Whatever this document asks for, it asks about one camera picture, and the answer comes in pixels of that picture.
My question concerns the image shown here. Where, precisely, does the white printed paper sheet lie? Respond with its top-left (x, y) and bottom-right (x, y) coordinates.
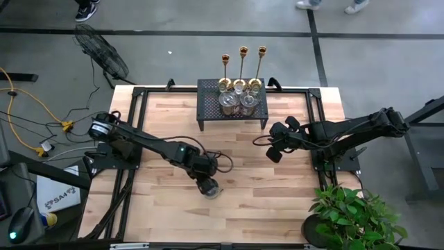
top-left (36, 165), bottom-right (82, 214)

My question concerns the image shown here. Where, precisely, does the black perforated metal shelf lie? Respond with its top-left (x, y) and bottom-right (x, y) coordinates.
top-left (196, 78), bottom-right (269, 132)

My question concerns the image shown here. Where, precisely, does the yellow extension cord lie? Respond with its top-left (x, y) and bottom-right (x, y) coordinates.
top-left (0, 67), bottom-right (76, 158)

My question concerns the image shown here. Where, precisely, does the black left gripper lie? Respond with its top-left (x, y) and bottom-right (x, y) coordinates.
top-left (189, 151), bottom-right (223, 198)

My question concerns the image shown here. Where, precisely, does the green leafy plant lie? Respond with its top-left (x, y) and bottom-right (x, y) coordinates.
top-left (308, 183), bottom-right (409, 250)

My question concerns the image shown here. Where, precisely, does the tall gold candlestick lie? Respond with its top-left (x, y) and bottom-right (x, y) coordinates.
top-left (232, 46), bottom-right (249, 92)
top-left (248, 45), bottom-right (268, 92)

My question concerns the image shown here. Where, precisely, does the black floor fan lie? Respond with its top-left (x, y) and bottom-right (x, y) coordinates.
top-left (71, 23), bottom-right (137, 90)

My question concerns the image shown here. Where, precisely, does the clear glass jar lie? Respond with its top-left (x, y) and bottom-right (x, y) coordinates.
top-left (239, 90), bottom-right (260, 117)
top-left (217, 90), bottom-right (241, 117)

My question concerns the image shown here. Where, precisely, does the black plant pot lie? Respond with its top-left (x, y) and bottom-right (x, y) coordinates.
top-left (300, 213), bottom-right (330, 249)

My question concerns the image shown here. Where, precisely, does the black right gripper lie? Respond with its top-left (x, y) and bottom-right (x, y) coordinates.
top-left (265, 115), bottom-right (313, 165)

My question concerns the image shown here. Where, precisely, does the black metal stand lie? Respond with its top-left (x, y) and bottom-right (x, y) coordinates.
top-left (398, 95), bottom-right (444, 203)

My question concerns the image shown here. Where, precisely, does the grey side desk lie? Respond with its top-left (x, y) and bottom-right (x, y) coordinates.
top-left (0, 161), bottom-right (48, 250)

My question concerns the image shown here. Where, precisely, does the black slanted stand leg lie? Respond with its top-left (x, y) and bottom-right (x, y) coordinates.
top-left (8, 149), bottom-right (92, 191)

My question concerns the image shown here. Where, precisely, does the short gold candlestick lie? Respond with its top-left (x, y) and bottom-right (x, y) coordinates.
top-left (218, 53), bottom-right (232, 93)

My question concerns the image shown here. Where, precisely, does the small yellow blue object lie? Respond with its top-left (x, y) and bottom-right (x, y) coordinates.
top-left (40, 211), bottom-right (58, 230)

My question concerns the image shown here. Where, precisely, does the black aluminium table frame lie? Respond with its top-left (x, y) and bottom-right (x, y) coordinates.
top-left (78, 85), bottom-right (361, 240)

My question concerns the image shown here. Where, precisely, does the black floor bar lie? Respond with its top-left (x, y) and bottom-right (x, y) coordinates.
top-left (0, 72), bottom-right (39, 83)

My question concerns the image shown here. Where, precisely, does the black computer mouse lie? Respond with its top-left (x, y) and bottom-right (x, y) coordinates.
top-left (7, 206), bottom-right (35, 244)

